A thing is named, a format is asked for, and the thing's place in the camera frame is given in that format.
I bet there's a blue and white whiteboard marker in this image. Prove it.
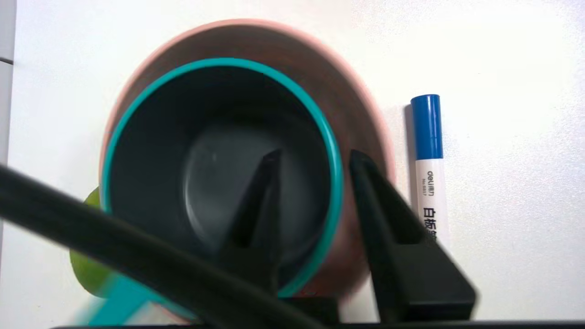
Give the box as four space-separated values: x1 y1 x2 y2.
409 94 452 248

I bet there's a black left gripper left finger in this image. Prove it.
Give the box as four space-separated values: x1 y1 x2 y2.
214 149 284 298

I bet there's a black camera cable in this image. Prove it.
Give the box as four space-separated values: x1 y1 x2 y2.
0 164 323 329

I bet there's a pink bowl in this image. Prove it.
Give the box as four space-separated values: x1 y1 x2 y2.
98 18 397 321

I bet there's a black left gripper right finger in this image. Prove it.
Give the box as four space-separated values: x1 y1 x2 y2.
349 149 477 324

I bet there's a green lime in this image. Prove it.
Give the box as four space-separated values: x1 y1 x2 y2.
69 186 116 299

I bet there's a teal saucepan with dark interior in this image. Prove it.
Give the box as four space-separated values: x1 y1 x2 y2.
74 57 345 326

